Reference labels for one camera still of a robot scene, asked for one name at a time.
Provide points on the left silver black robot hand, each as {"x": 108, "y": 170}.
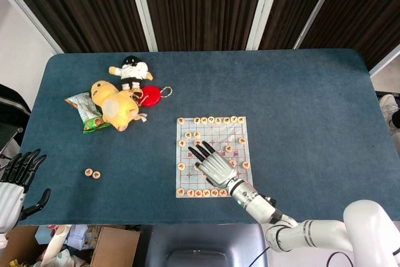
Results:
{"x": 12, "y": 198}

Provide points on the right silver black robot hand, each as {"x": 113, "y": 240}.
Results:
{"x": 218, "y": 168}

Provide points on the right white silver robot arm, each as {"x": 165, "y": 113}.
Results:
{"x": 259, "y": 206}

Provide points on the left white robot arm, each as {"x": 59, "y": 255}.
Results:
{"x": 2, "y": 240}

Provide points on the black character wooden chess piece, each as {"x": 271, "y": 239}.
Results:
{"x": 218, "y": 120}
{"x": 229, "y": 148}
{"x": 96, "y": 174}
{"x": 197, "y": 120}
{"x": 204, "y": 120}
{"x": 241, "y": 141}
{"x": 181, "y": 120}
{"x": 187, "y": 135}
{"x": 233, "y": 119}
{"x": 211, "y": 119}
{"x": 227, "y": 119}
{"x": 182, "y": 143}
{"x": 197, "y": 142}
{"x": 240, "y": 119}
{"x": 197, "y": 134}

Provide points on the paper chess board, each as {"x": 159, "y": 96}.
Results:
{"x": 218, "y": 132}

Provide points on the grey robot torso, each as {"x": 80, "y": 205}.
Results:
{"x": 203, "y": 242}

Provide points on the black striped chair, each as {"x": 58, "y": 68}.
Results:
{"x": 11, "y": 113}

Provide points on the blue felt table cover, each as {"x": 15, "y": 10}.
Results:
{"x": 297, "y": 107}

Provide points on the brown cardboard box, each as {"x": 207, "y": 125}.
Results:
{"x": 115, "y": 245}

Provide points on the green silver snack bag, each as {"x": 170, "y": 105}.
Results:
{"x": 82, "y": 104}

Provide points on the yellow plush animal toy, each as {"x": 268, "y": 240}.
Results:
{"x": 115, "y": 107}

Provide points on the plush doll white shirt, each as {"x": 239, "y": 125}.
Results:
{"x": 134, "y": 71}

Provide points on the white shoe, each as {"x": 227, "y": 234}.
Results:
{"x": 389, "y": 106}

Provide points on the white partition frame post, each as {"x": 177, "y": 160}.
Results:
{"x": 264, "y": 7}
{"x": 142, "y": 7}
{"x": 31, "y": 18}
{"x": 384, "y": 62}
{"x": 318, "y": 7}

